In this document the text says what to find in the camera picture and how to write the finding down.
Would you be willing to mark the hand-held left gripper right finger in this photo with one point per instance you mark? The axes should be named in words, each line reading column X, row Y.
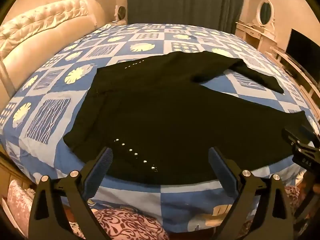
column 222, row 172

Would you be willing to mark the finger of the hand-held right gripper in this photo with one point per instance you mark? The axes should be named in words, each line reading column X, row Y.
column 290, row 136
column 308, row 131

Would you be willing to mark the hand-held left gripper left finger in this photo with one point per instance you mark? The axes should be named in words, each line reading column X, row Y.
column 100, row 172

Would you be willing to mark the black pants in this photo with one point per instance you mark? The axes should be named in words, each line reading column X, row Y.
column 162, row 105

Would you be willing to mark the person's patterned pajama clothing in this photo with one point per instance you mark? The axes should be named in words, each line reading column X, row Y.
column 120, row 223

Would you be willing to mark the white television cabinet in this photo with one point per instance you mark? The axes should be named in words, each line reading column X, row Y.
column 295, row 70

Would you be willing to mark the blue patterned bed blanket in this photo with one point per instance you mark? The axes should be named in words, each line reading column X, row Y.
column 50, row 115

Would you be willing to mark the black television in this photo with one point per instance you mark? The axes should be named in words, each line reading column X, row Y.
column 303, row 47

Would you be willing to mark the white dressing table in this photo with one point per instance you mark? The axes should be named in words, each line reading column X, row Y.
column 252, row 35

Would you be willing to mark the oval white-framed mirror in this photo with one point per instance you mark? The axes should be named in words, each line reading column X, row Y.
column 265, row 11

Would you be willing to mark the cream tufted headboard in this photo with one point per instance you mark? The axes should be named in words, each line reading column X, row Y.
column 37, row 37

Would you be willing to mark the dark green curtain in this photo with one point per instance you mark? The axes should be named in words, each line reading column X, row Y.
column 185, row 2

